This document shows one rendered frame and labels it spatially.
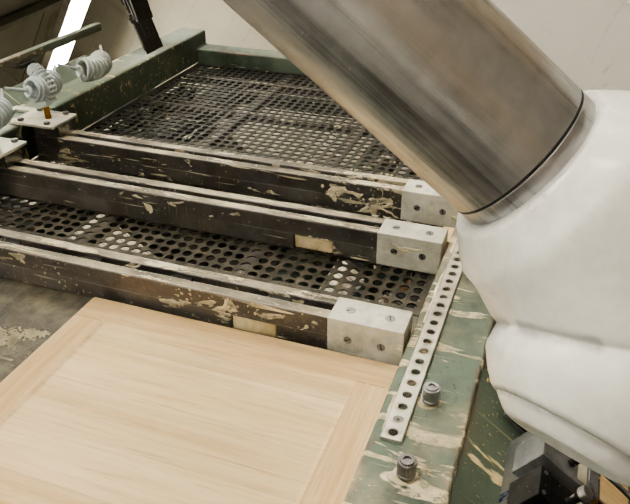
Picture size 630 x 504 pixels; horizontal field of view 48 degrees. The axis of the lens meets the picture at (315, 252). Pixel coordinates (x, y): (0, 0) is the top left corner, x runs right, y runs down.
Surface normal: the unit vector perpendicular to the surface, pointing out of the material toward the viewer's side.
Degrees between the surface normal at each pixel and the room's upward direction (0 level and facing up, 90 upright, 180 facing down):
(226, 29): 90
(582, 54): 90
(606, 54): 90
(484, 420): 90
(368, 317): 55
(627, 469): 105
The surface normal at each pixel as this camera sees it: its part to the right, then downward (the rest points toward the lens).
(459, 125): -0.16, 0.46
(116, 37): -0.40, 0.54
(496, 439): 0.54, -0.59
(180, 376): 0.00, -0.85
